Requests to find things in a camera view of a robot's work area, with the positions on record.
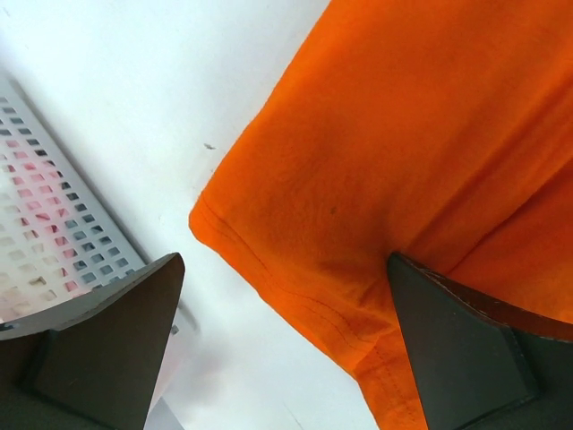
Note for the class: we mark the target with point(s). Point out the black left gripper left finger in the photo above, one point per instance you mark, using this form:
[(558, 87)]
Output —
[(91, 362)]

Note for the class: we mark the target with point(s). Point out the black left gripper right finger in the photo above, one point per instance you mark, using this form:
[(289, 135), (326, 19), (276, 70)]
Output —
[(478, 362)]

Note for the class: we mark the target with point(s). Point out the clear plastic bin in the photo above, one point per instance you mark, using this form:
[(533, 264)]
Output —
[(57, 240)]

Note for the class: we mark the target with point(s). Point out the orange t-shirt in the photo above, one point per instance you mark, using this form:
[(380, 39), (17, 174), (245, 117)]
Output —
[(438, 129)]

